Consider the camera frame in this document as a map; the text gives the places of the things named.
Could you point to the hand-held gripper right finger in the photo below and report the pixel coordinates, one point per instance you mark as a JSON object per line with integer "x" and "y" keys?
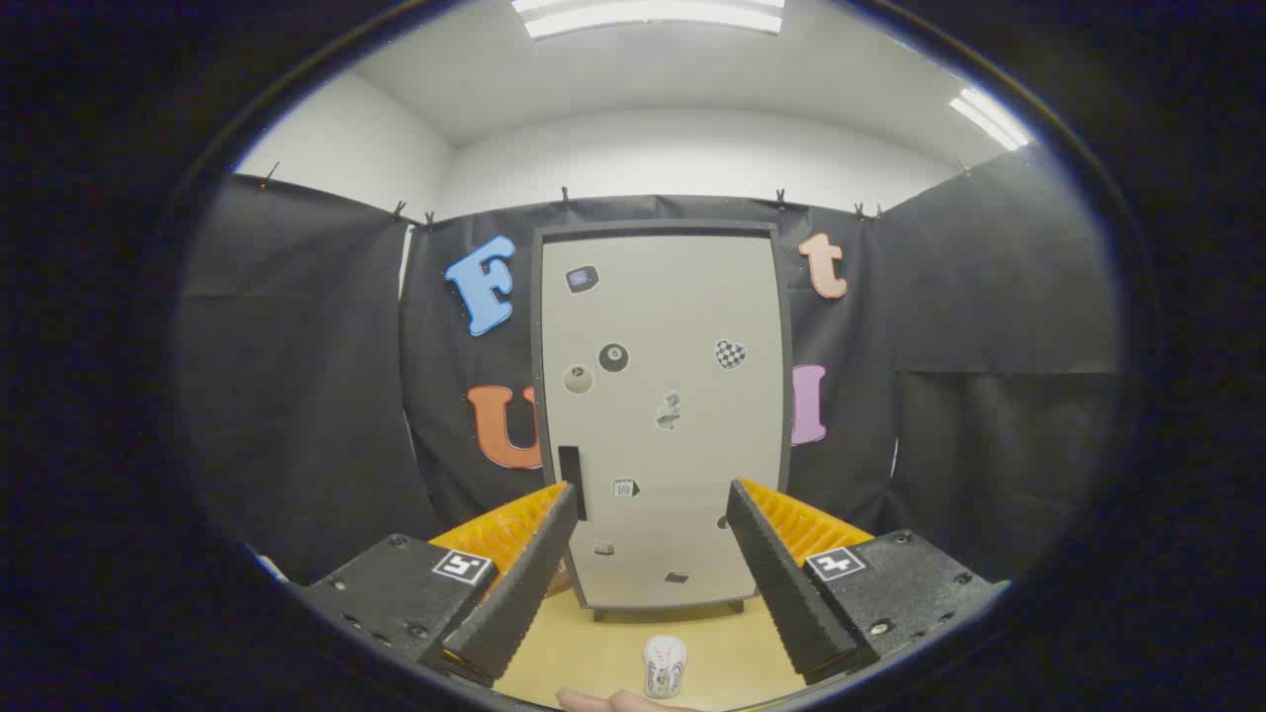
{"x": 781, "y": 583}

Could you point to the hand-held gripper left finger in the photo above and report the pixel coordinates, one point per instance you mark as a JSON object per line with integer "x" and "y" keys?
{"x": 524, "y": 583}

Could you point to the white shoe red blue stripes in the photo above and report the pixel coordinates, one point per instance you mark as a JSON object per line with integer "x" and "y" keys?
{"x": 665, "y": 665}

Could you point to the grey shoe cabinet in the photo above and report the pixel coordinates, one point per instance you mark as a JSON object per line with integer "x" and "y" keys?
{"x": 653, "y": 227}

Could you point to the black backdrop cloth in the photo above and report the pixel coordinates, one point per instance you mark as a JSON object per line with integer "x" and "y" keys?
{"x": 297, "y": 346}

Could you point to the small ceiling light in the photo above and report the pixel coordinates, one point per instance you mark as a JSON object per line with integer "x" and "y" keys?
{"x": 989, "y": 119}

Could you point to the long ceiling light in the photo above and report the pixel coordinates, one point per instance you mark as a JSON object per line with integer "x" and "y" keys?
{"x": 648, "y": 15}

